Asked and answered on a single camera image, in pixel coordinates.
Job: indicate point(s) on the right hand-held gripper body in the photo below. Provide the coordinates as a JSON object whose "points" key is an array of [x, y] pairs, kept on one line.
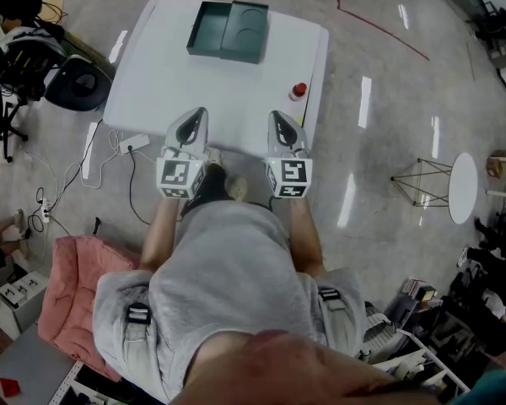
{"points": [[295, 171]]}

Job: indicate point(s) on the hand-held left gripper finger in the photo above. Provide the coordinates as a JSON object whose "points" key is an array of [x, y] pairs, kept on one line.
{"points": [[170, 137], [202, 135]]}

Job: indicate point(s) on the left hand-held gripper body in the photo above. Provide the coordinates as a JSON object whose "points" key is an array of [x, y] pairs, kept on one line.
{"points": [[175, 173]]}

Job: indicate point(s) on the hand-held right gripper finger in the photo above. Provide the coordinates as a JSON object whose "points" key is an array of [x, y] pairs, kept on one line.
{"points": [[272, 137], [300, 137]]}

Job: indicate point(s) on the small red-capped bottle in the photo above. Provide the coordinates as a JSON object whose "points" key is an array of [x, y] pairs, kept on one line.
{"points": [[299, 89]]}

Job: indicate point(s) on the dark green box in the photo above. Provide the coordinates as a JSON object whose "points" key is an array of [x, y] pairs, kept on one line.
{"points": [[244, 36]]}

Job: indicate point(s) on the person's right forearm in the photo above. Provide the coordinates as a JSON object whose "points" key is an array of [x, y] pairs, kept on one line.
{"points": [[305, 239]]}

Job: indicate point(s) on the person's left forearm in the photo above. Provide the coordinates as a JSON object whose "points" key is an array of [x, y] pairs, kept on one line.
{"points": [[160, 234]]}

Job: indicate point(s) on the white three-drawer cabinet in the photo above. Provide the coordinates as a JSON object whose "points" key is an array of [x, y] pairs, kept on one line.
{"points": [[29, 314]]}

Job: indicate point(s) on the long white power strip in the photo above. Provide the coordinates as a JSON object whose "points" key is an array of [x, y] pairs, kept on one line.
{"points": [[135, 142]]}

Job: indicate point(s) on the person's black trousers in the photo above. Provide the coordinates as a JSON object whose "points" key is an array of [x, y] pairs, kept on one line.
{"points": [[211, 188]]}

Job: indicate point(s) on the person's right beige shoe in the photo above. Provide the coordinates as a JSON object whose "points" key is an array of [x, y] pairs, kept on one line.
{"points": [[238, 188]]}

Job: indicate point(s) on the person's grey shirt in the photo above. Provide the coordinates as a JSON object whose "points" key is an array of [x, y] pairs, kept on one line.
{"points": [[227, 260]]}

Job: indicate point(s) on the black white backpack unit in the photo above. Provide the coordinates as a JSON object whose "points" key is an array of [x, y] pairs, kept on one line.
{"points": [[80, 87]]}

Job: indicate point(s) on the small white power strip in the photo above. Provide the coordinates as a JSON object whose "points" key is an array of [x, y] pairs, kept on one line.
{"points": [[46, 211]]}

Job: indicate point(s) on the pink cushion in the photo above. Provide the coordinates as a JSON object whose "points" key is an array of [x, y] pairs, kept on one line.
{"points": [[76, 293]]}

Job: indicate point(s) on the small stack of books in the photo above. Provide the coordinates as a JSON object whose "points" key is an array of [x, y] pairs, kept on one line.
{"points": [[413, 287]]}

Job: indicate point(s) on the round white side table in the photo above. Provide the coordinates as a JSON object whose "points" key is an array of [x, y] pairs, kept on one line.
{"points": [[463, 188]]}

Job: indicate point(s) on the black office chair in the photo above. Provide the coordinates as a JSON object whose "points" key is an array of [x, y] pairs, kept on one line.
{"points": [[0, 125]]}

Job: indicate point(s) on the round yellow table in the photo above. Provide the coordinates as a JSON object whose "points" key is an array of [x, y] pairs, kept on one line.
{"points": [[52, 11]]}

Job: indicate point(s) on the white ribbed container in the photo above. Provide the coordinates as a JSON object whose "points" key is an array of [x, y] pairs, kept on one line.
{"points": [[379, 327]]}

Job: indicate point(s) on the white block with black marks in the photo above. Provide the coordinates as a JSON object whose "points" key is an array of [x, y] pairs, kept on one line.
{"points": [[33, 283], [9, 291], [23, 287]]}

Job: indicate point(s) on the wooden stool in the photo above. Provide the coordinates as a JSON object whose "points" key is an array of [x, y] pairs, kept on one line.
{"points": [[495, 167]]}

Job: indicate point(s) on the person's face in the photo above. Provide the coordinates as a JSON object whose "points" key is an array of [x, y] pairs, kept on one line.
{"points": [[286, 374]]}

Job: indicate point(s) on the white metal shelf rack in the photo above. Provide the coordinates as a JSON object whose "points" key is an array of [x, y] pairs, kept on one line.
{"points": [[65, 384], [434, 361]]}

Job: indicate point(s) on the grey worktop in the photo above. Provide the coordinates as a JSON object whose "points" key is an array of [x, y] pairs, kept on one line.
{"points": [[33, 365]]}

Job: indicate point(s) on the red pyramid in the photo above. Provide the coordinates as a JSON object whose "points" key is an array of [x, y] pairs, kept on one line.
{"points": [[9, 387]]}

